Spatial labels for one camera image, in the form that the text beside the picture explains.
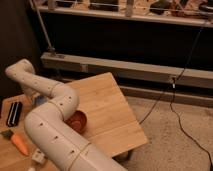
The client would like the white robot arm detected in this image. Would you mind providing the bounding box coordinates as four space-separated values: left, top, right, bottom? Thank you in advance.
5 59 127 171

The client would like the orange ceramic cup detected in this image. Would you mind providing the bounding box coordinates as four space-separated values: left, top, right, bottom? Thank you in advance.
65 110 87 134

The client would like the black and white brush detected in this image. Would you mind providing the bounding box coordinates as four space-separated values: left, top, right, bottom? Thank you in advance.
6 102 22 127

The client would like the orange toy carrot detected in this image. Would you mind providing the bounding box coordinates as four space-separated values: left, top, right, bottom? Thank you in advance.
1 130 29 156

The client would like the metal pole stand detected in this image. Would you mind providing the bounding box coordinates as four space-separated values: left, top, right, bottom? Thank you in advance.
31 0 56 56

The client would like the cluttered wooden shelf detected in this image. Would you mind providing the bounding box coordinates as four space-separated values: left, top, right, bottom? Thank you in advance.
30 0 213 28

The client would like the black power cable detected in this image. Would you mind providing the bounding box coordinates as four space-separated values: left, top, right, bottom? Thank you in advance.
138 20 213 168

